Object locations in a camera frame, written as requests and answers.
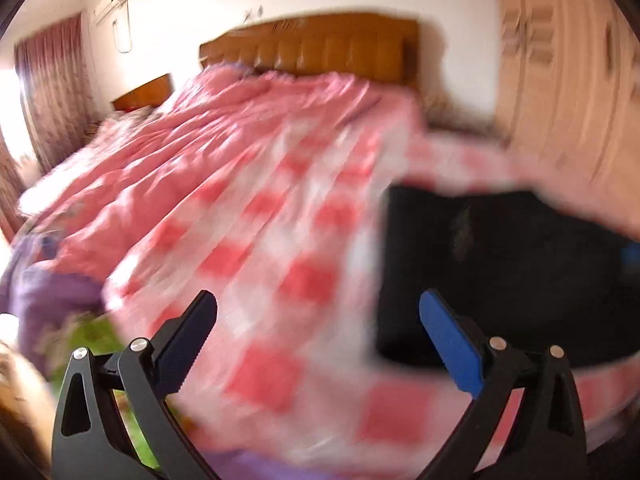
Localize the red patterned curtain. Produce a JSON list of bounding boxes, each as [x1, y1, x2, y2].
[[0, 14, 99, 241]]

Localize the pink checkered bed sheet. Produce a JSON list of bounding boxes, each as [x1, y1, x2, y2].
[[100, 95, 640, 466]]

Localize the pink quilt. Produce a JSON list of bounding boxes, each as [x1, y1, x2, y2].
[[17, 65, 422, 271]]

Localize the wooden padded headboard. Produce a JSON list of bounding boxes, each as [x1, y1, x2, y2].
[[199, 12, 421, 90]]

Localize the white air conditioner hose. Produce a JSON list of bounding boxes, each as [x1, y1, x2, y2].
[[111, 2, 135, 55]]

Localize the green patterned cloth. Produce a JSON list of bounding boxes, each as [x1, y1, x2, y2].
[[50, 310, 168, 480]]

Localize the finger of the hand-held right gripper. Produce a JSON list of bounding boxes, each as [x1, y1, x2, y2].
[[50, 289, 221, 480], [419, 289, 588, 480]]

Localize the purple cloth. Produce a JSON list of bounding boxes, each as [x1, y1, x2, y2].
[[0, 232, 110, 377]]

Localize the nightstand with floral cloth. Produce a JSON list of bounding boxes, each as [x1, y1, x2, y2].
[[422, 92, 501, 134]]

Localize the black pants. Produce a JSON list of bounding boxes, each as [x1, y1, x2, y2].
[[375, 185, 640, 376]]

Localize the white air conditioner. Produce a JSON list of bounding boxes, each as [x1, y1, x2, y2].
[[90, 0, 130, 27]]

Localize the wooden bedside cabinet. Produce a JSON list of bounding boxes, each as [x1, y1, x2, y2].
[[111, 73, 174, 112]]

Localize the light wooden wardrobe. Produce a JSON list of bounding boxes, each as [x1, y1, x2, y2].
[[492, 0, 640, 221]]

